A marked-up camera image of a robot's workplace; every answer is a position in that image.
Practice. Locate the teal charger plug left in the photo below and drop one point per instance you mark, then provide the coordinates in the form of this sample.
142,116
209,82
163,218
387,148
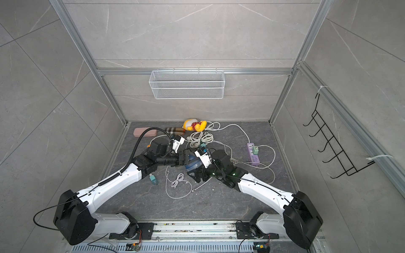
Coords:
153,179

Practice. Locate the green usb charger cube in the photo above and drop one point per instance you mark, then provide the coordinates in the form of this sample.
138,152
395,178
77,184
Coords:
255,150

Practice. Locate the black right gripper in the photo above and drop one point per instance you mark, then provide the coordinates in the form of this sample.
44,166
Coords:
199,171

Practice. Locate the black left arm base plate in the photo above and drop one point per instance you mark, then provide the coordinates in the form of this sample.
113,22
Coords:
134,232

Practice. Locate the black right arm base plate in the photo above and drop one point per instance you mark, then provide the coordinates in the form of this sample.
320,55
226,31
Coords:
245,230

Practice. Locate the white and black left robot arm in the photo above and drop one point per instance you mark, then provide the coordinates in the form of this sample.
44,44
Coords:
76,216

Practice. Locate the purple power strip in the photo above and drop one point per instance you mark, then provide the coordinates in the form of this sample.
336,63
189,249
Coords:
254,158

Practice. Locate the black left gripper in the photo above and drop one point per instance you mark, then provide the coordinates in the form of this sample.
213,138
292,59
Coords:
185,162

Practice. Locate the white wire mesh basket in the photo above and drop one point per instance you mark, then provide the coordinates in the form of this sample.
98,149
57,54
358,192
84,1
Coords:
188,84

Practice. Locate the pink rectangular case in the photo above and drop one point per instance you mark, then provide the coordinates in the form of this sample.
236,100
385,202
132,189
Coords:
139,131

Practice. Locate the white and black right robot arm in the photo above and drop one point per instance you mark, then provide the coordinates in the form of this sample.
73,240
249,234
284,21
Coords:
298,218

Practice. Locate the black wire hook rack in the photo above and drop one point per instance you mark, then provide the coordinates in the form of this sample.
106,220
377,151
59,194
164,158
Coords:
332,143

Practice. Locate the yellow duck plush toy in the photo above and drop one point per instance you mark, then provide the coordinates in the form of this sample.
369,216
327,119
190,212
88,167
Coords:
194,125

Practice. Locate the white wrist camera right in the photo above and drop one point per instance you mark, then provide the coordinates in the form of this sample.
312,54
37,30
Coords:
203,155

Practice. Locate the brown plaid pouch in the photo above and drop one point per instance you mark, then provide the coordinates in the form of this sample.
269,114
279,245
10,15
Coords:
175,131

